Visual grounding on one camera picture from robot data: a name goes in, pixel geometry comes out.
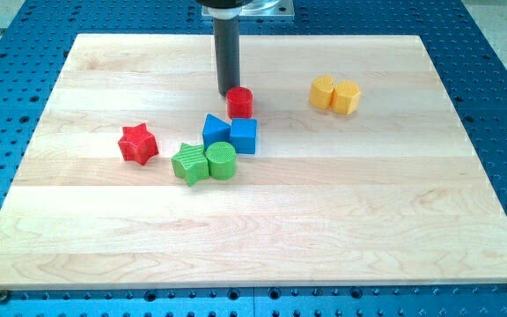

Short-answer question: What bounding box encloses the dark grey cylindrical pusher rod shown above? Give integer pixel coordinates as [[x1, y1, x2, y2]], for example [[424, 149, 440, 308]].
[[213, 17, 240, 96]]

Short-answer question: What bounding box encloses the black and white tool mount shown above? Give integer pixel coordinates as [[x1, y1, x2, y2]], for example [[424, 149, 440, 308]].
[[196, 0, 253, 19]]

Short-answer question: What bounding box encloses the red cylinder block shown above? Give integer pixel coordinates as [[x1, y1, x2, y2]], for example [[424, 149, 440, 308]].
[[226, 86, 254, 119]]

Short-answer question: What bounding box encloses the blue triangle block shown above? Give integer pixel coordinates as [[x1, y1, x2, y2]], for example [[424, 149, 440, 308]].
[[202, 114, 231, 150]]

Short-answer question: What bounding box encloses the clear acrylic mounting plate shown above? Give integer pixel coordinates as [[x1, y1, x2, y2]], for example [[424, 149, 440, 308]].
[[202, 0, 294, 21]]

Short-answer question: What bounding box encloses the blue cube block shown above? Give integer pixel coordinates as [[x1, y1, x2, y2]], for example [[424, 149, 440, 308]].
[[230, 118, 257, 154]]

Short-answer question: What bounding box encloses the yellow heart block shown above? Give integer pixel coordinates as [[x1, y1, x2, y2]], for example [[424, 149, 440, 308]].
[[309, 75, 334, 109]]

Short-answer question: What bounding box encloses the green cylinder block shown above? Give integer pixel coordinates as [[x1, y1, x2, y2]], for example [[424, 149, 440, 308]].
[[205, 142, 237, 181]]

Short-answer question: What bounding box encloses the yellow hexagon block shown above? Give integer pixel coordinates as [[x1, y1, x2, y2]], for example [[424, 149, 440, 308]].
[[331, 81, 362, 115]]

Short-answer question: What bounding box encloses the green star block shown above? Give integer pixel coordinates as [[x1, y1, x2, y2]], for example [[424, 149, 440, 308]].
[[171, 143, 209, 186]]

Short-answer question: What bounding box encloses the red star block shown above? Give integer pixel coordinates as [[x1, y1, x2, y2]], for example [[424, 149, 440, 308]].
[[118, 122, 159, 166]]

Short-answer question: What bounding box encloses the light wooden board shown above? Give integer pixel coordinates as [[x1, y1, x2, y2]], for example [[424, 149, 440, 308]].
[[0, 33, 507, 290]]

